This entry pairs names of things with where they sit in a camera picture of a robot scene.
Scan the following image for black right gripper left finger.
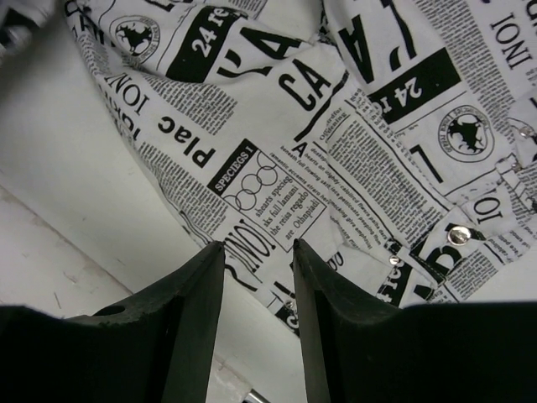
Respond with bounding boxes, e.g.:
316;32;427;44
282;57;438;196
1;242;225;402

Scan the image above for newspaper print trousers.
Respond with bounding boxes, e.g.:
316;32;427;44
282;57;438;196
63;1;536;332

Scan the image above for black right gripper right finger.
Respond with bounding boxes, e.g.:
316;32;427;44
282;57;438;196
293;239;536;402

